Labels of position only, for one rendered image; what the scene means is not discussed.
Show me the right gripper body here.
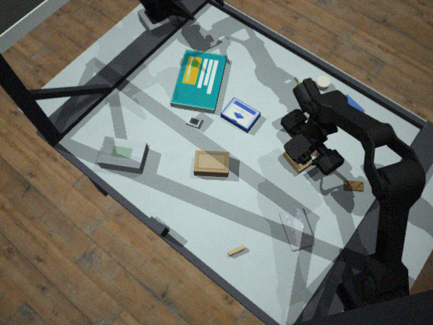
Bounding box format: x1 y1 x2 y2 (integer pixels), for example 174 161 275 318
280 109 344 175

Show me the tan flat bar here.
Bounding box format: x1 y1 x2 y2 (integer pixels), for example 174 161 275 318
228 245 245 256

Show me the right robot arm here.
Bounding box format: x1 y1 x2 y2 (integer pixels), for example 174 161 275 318
283 78 426 306

